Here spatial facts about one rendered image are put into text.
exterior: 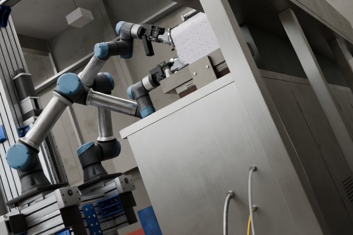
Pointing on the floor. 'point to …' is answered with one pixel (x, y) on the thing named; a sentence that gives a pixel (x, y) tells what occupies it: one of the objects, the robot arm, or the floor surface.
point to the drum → (149, 221)
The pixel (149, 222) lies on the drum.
